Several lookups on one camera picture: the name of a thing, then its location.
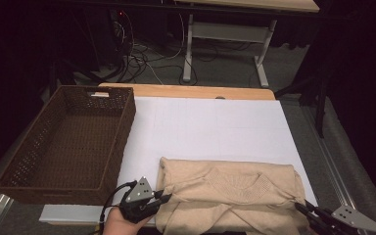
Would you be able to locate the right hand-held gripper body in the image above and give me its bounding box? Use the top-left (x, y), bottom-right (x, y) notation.
top-left (316, 205), bottom-right (376, 235)

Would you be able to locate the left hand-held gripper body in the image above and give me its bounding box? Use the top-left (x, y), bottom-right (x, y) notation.
top-left (118, 176), bottom-right (161, 225)

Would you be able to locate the beige knit sweater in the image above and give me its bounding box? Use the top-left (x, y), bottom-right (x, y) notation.
top-left (155, 157), bottom-right (311, 235)

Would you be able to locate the brown woven basket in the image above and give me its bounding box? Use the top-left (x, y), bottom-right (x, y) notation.
top-left (0, 85), bottom-right (137, 207)

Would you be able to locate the person's left hand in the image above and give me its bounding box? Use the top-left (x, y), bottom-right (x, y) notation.
top-left (102, 207), bottom-right (155, 235)

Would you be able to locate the black floor stand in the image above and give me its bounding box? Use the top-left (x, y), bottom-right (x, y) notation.
top-left (273, 72), bottom-right (330, 140)

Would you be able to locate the black computer tower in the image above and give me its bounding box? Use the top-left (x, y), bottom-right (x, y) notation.
top-left (109, 9), bottom-right (135, 59)

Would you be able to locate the desk with white metal legs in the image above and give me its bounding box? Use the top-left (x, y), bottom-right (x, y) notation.
top-left (174, 0), bottom-right (321, 89)

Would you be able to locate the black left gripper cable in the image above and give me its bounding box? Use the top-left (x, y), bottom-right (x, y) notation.
top-left (97, 180), bottom-right (139, 235)

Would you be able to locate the long aluminium rail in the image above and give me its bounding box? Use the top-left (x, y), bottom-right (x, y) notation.
top-left (300, 104), bottom-right (370, 235)

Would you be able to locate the tangle of floor cables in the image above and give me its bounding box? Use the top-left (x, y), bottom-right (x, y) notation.
top-left (111, 13), bottom-right (216, 86)

